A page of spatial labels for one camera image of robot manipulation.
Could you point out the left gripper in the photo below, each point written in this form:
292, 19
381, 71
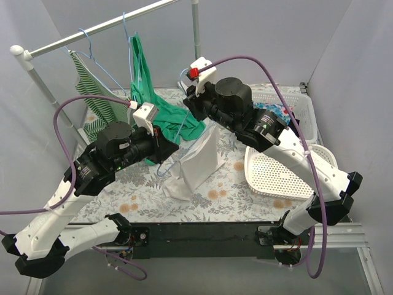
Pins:
158, 144

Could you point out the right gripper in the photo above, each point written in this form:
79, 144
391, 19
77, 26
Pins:
201, 100

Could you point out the white tank top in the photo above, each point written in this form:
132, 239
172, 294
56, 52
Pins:
193, 169

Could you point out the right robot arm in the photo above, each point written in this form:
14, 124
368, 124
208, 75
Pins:
333, 189

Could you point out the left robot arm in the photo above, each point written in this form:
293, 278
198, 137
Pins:
43, 246

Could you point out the green striped tank top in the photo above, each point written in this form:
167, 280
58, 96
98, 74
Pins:
105, 111

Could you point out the blue floral garment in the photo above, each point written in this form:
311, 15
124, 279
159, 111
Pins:
278, 109

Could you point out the green t-shirt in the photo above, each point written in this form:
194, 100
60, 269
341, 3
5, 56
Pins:
176, 123

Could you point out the black garment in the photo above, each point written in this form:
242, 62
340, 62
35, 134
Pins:
292, 120

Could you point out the white laundry basket upright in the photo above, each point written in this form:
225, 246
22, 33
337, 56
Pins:
301, 105

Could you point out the white laundry basket tipped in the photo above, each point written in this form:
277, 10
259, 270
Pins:
266, 176

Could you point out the floral patterned table mat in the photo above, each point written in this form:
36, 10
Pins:
225, 196

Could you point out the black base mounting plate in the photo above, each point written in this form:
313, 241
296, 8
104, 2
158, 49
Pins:
205, 240

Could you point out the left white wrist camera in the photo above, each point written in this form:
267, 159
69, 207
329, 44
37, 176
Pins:
144, 115

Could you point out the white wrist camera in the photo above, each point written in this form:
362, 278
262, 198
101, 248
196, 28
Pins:
201, 73
144, 115

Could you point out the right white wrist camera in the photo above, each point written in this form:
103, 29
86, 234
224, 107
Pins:
201, 73

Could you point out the blue wire hanger with striped top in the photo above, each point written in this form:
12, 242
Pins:
91, 57

